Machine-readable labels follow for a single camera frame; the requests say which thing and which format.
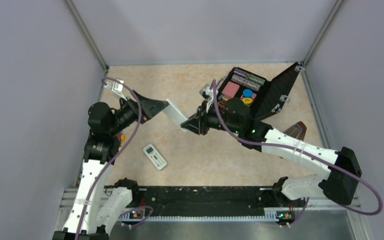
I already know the pink card deck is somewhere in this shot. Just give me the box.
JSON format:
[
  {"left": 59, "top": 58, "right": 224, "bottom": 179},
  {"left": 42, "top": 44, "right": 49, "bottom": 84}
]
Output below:
[{"left": 221, "top": 81, "right": 240, "bottom": 97}]

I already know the black poker chip case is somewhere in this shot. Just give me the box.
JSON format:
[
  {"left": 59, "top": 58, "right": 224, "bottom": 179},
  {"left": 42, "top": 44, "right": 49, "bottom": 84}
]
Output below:
[{"left": 217, "top": 62, "right": 304, "bottom": 121}]

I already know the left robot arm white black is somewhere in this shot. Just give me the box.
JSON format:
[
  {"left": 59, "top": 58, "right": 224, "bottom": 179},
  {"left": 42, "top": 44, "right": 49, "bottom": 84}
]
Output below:
[{"left": 52, "top": 92, "right": 169, "bottom": 240}]

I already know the white remote control with screen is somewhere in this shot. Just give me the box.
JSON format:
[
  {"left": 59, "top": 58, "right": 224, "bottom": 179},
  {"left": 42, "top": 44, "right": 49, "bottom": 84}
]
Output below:
[{"left": 143, "top": 144, "right": 168, "bottom": 171}]

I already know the yellow dealer chip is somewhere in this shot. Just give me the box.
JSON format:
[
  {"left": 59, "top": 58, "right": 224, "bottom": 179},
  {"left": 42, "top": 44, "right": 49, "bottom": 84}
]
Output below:
[{"left": 241, "top": 97, "right": 253, "bottom": 105}]

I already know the blue dealer chip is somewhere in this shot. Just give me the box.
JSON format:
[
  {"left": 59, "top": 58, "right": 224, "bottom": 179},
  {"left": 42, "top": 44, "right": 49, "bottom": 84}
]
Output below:
[{"left": 242, "top": 89, "right": 254, "bottom": 98}]

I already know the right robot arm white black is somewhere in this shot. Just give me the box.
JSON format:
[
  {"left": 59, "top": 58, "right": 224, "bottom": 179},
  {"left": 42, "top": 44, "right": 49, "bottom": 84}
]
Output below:
[{"left": 181, "top": 98, "right": 362, "bottom": 206}]

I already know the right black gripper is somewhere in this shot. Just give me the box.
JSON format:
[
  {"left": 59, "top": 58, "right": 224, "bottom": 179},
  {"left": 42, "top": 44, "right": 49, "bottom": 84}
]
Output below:
[{"left": 181, "top": 100, "right": 241, "bottom": 136}]

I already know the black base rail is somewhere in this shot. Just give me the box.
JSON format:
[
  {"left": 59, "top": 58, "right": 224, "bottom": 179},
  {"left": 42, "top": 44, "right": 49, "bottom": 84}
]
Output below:
[{"left": 128, "top": 186, "right": 305, "bottom": 219}]

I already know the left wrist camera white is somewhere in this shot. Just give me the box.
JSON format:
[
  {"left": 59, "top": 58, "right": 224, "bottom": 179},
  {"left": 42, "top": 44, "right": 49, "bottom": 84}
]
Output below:
[{"left": 105, "top": 79, "right": 127, "bottom": 100}]

